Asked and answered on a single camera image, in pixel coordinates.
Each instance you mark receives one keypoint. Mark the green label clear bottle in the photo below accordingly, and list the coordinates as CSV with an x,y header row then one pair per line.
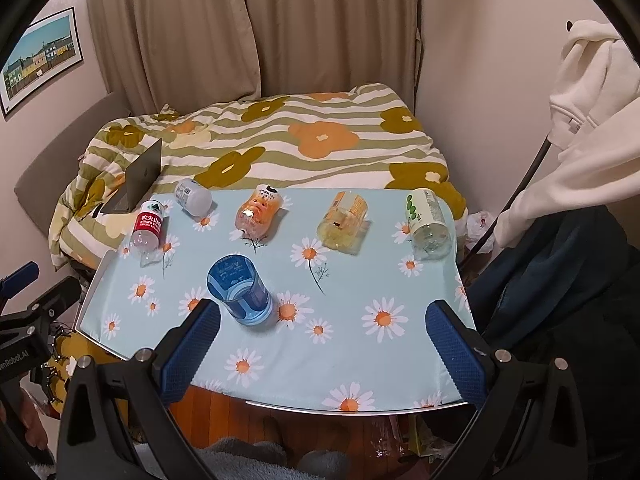
x,y
425,224

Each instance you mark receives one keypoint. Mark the white plastic bag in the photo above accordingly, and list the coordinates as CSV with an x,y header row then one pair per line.
x,y
480,225

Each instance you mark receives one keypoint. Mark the person's left hand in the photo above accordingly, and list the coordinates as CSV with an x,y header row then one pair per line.
x,y
31,420

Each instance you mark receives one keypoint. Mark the orange label drink bottle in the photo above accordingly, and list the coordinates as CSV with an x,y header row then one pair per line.
x,y
260,212

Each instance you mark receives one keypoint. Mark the floral striped blanket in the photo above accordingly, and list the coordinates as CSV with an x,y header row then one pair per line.
x,y
310,135

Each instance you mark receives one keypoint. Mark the framed wall poster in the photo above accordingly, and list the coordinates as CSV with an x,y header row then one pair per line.
x,y
40,57

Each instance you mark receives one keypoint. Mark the red label water bottle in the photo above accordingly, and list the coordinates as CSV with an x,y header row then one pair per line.
x,y
147,230

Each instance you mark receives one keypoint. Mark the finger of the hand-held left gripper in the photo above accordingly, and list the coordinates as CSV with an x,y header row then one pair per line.
x,y
20,276
57,296

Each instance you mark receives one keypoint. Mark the grey fuzzy slippers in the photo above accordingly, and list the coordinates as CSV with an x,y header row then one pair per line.
x,y
260,457

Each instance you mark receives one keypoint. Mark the grey padded headboard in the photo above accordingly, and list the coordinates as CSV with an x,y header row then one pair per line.
x,y
60,155

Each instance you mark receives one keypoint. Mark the black curved pole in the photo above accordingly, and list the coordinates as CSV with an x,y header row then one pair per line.
x,y
520,187

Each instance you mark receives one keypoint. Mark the small white plastic bottle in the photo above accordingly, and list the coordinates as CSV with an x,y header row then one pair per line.
x,y
192,198

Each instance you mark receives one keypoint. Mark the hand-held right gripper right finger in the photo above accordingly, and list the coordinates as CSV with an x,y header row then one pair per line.
x,y
456,355

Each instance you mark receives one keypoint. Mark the yellow label drink bottle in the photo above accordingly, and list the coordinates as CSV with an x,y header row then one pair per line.
x,y
345,221

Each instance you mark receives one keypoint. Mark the yellow cloth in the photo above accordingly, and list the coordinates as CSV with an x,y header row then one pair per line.
x,y
70,347

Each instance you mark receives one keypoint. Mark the grey laptop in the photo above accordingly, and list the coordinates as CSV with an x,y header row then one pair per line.
x,y
137,172

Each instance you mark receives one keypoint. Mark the blue translucent cup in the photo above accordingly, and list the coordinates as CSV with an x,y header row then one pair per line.
x,y
240,290

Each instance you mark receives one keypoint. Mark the beige curtain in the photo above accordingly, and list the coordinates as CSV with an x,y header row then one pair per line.
x,y
165,30
335,25

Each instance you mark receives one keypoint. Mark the white hoodie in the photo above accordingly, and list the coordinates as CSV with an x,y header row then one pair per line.
x,y
585,130

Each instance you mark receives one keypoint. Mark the daisy print blue tablecloth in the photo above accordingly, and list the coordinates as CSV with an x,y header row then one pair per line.
x,y
350,310

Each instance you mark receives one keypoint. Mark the dark blue clothing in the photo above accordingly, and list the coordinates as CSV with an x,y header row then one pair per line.
x,y
565,285

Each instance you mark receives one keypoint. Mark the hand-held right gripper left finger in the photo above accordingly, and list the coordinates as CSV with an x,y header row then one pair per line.
x,y
192,352

